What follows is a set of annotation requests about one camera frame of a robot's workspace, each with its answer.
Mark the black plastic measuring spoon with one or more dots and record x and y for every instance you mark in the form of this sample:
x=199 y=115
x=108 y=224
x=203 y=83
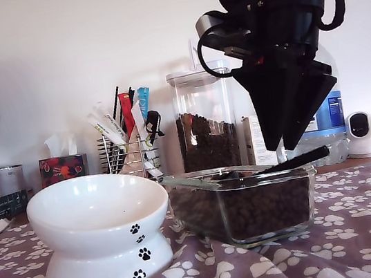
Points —
x=313 y=154

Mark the plain white sachet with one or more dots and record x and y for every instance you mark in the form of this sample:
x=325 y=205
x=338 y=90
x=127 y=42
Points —
x=138 y=118

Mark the clear glass food container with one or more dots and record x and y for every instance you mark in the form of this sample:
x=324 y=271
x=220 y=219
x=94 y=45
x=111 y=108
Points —
x=229 y=242

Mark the beige paper bag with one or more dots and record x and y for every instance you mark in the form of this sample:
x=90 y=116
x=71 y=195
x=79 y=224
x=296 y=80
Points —
x=132 y=157

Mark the brown cat food kibble heap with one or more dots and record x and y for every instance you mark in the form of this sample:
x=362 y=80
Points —
x=268 y=203

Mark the dark printed flat carton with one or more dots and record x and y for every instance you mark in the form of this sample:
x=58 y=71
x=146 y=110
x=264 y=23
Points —
x=0 y=210

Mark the tall clear kibble storage jar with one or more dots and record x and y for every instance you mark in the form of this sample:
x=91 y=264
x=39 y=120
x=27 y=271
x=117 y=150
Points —
x=207 y=142

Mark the small white carton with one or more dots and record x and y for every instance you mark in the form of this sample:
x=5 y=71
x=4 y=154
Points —
x=255 y=142

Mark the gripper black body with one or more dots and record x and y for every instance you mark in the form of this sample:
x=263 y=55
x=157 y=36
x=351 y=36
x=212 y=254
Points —
x=289 y=18

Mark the plain white tin can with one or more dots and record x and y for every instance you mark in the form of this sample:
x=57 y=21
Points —
x=11 y=179

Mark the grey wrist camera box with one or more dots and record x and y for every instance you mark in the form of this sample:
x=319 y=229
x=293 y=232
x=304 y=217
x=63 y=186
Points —
x=207 y=25

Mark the grey paw print cloth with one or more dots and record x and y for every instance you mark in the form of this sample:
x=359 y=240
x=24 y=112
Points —
x=359 y=225

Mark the small white round camera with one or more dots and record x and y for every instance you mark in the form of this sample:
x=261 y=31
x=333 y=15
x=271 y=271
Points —
x=362 y=126

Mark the large clear water bottle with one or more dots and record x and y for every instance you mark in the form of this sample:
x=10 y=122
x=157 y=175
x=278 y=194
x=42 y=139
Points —
x=329 y=117

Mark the white ceramic cat bowl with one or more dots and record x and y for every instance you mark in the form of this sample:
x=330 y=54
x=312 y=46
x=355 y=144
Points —
x=94 y=208

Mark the blue sachet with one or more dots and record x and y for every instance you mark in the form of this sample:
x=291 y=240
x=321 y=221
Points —
x=144 y=99

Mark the floral tissue box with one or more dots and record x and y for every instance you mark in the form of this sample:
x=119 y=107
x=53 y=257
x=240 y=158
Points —
x=64 y=169

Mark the white sachet green print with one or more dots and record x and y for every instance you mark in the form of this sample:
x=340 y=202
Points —
x=104 y=130

